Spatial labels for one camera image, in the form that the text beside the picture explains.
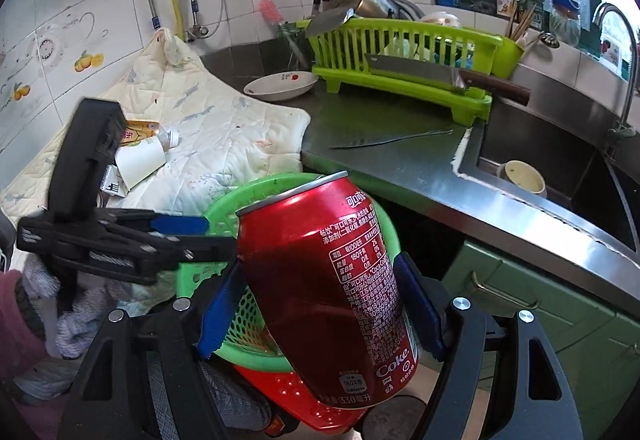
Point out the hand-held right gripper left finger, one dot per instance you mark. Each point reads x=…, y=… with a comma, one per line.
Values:
x=220, y=315

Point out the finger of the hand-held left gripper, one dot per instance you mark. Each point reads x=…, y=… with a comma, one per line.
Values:
x=210, y=250
x=180, y=224

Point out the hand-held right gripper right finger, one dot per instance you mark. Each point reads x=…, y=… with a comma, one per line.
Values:
x=422, y=307

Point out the green perforated plastic basket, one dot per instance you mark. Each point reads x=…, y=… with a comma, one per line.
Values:
x=250, y=330

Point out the white paper cup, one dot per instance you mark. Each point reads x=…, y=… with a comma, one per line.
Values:
x=140, y=164

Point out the red soda can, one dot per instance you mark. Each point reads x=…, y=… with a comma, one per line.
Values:
x=325, y=280

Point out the person's left forearm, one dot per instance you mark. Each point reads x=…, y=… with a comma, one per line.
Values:
x=20, y=325

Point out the small white carton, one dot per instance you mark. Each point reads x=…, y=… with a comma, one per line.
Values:
x=114, y=182

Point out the yellow label plastic bottle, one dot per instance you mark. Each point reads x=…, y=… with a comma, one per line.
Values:
x=142, y=132

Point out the cream quilted printed blanket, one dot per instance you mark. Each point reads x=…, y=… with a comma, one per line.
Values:
x=225, y=134

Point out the red perforated plastic basket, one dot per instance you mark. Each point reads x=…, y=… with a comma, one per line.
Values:
x=295, y=390

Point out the green cabinet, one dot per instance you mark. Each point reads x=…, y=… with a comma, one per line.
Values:
x=550, y=330

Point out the grey knit clothing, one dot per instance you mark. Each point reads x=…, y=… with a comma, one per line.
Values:
x=75, y=325

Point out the cream mug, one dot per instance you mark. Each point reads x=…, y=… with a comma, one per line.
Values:
x=525, y=177

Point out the white flower print bowl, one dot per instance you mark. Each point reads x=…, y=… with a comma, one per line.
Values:
x=280, y=87

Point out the slim steel knife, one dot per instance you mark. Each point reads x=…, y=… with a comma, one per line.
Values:
x=370, y=140

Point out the green glass jar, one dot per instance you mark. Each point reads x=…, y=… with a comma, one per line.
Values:
x=289, y=35

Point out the green plastic dish rack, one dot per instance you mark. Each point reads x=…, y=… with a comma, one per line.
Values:
x=340, y=74

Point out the stainless steel sink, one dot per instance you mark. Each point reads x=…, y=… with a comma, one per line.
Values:
x=565, y=129

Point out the pink bottle brush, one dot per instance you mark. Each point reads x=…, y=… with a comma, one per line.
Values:
x=270, y=9

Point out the steel cleaver blade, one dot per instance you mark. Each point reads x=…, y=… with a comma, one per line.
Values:
x=327, y=22

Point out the chrome faucet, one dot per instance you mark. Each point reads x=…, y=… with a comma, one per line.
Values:
x=620, y=134

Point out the white dish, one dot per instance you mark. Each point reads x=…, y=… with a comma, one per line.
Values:
x=442, y=18

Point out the stainless steel pot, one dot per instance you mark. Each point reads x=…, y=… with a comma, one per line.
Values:
x=370, y=2

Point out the metal ladle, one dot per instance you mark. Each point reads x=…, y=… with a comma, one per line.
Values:
x=546, y=39

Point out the bundle of chopsticks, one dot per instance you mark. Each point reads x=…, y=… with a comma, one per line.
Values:
x=522, y=22

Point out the glass jar with plant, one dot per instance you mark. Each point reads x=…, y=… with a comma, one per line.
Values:
x=565, y=19

